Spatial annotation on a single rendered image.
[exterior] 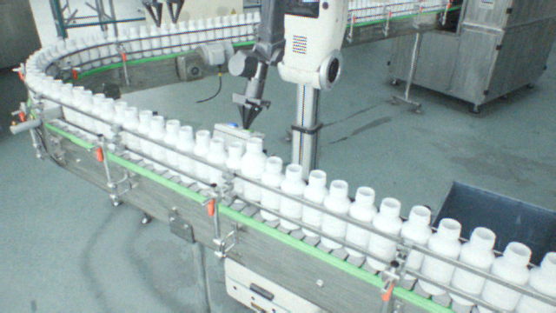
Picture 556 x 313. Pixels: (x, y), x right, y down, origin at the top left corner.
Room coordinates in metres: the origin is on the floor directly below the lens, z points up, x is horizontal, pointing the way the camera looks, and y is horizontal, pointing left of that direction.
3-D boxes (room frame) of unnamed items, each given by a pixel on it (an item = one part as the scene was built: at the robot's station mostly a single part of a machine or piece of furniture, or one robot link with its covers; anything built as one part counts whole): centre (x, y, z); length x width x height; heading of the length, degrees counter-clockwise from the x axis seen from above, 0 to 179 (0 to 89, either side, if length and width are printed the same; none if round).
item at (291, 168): (0.77, -0.03, 1.08); 0.06 x 0.06 x 0.17
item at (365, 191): (0.68, -0.18, 1.08); 0.06 x 0.06 x 0.17
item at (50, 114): (1.25, 0.85, 0.96); 0.23 x 0.10 x 0.27; 147
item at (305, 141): (1.50, -0.11, 0.74); 0.11 x 0.11 x 0.40; 57
